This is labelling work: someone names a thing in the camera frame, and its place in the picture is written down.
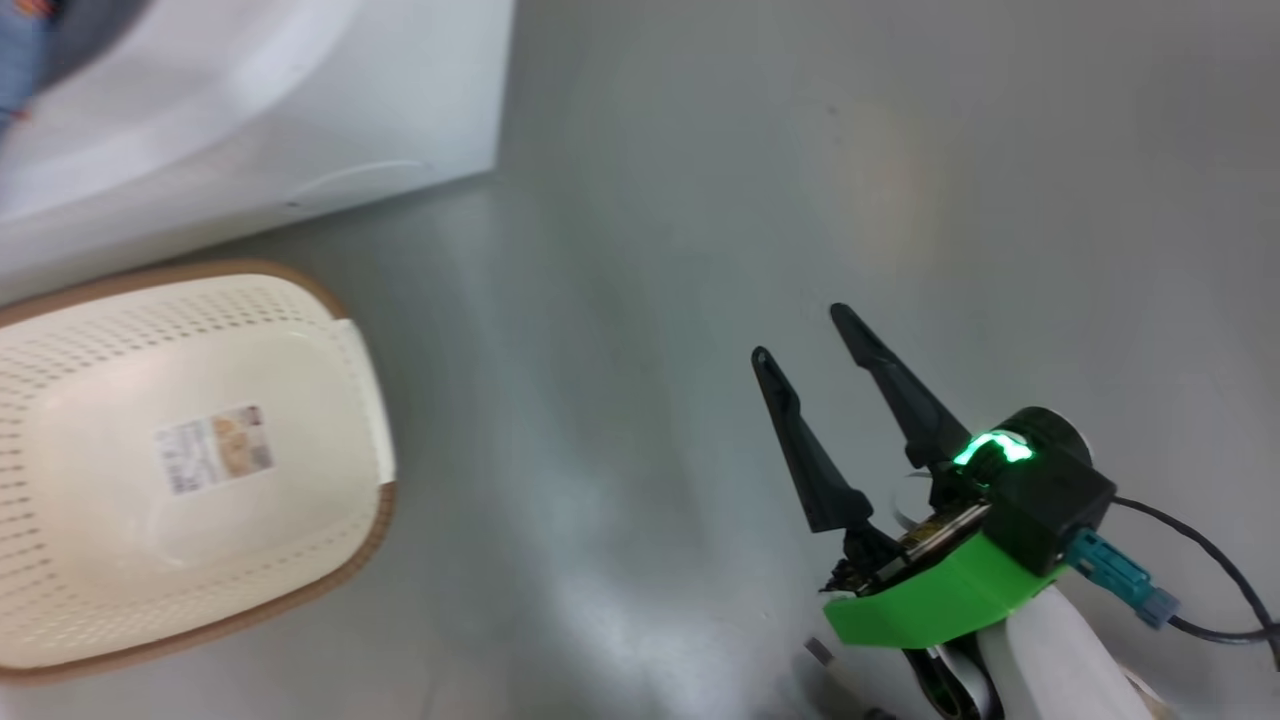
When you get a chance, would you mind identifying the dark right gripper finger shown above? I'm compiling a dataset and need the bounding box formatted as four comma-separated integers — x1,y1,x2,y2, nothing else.
751,346,874,535
830,303,973,471

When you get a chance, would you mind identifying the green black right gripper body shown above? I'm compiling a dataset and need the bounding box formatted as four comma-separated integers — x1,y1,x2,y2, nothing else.
823,468,1066,650

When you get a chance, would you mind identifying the blue cartoon print garment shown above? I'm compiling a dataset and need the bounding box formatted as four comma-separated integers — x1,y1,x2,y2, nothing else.
0,0,56,131

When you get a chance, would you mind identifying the white washing machine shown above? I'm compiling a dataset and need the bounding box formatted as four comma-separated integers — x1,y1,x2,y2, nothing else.
0,0,516,307

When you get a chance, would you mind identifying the paper basket label sticker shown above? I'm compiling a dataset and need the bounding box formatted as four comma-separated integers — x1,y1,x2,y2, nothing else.
155,403,276,496

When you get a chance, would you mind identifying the cream perforated laundry basket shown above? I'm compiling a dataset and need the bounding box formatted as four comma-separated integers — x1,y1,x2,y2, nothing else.
0,260,398,687

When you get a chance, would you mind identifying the teal right cable connector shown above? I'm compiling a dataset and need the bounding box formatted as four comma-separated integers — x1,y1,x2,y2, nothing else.
1065,528,1182,630

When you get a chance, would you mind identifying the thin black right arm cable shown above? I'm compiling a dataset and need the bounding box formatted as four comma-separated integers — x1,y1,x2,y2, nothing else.
1110,497,1280,671

